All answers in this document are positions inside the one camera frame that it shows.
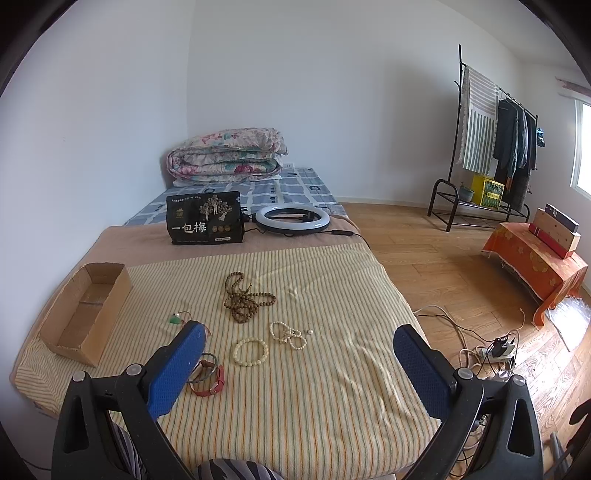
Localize white pearl necklace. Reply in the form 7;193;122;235
268;321;308;350

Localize folded floral quilt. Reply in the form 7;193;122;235
165;127;288;183

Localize green jade pendant red cord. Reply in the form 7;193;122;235
167;309;212;338

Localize dark hanging clothes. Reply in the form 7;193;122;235
493;96;545;210

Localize stacked boxes on table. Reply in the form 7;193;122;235
529;208;581;259

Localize white ring light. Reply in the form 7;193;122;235
253;204;331;235

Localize red leather strap watch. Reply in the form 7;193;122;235
186;359;225;398

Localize orange cloth covered table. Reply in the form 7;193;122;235
482;222;588;327

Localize striped yellow towel blanket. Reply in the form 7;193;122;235
11;242;440;480

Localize blue checkered bed sheet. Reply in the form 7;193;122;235
124;167;348;226

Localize white power strip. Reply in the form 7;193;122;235
476;336;517;367

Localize brown wooden bead necklace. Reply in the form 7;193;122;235
222;271;277;324

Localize brown bed blanket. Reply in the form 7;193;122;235
18;212;371;324

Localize open cardboard box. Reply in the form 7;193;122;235
40;263;131;367

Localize cream bead bracelet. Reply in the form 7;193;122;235
232;338;271;368

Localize black clothes rack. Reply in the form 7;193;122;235
427;50;545;233

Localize yellow box on rack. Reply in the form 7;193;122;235
471;174;504;209

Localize striped hanging towel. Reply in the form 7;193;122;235
457;65;499;175

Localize dark thin bangle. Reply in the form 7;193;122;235
187;352;218;384

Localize black printed snack bag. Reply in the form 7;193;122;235
166;191;245;245

